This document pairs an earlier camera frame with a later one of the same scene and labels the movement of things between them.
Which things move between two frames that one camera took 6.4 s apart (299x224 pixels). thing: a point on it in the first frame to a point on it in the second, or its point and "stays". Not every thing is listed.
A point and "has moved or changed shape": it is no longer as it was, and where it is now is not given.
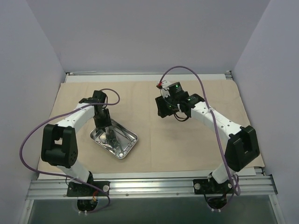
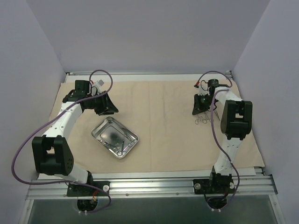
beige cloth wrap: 163,144 has moved or changed shape
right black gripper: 160,107 to 201,102
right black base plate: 210,186 stays
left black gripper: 103,122 to 103,103
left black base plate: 77,189 stays
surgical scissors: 112,141 to 204,120
